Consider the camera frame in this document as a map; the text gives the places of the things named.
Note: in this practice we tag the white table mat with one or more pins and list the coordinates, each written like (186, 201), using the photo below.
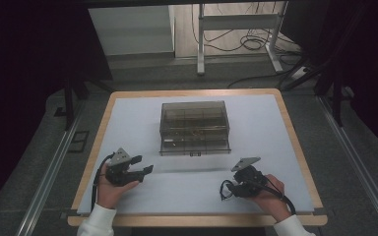
(177, 203)

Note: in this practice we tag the white metal desk frame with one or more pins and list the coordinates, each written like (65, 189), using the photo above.
(239, 21)

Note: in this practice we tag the white panel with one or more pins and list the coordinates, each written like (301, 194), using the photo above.
(131, 29)

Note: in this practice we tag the smoky clear drawer box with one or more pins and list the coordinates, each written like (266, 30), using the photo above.
(193, 131)

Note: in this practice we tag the dark curtain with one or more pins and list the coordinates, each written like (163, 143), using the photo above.
(374, 65)
(19, 82)

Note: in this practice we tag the person's right hand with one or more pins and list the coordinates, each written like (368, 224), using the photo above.
(274, 200)

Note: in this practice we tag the black metal stand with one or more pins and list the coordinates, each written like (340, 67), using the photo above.
(337, 98)
(68, 105)

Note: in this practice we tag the person's left hand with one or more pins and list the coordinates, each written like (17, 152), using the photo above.
(111, 195)

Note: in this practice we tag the aluminium floor rail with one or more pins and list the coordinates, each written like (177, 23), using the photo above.
(357, 164)
(46, 183)

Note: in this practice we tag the white power strip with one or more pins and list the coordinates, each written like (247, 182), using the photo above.
(299, 72)

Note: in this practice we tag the black floor bracket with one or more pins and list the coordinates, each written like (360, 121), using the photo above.
(78, 141)

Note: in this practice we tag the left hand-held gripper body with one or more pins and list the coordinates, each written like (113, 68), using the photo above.
(119, 173)

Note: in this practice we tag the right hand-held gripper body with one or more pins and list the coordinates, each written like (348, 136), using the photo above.
(251, 182)

